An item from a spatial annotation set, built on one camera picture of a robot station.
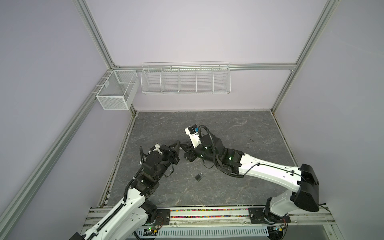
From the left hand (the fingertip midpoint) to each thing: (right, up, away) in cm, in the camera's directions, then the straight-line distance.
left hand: (182, 141), depth 71 cm
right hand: (0, -2, -3) cm, 4 cm away
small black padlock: (+8, -23, +16) cm, 29 cm away
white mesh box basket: (-47, +32, +30) cm, 64 cm away
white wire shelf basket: (-3, +40, +28) cm, 49 cm away
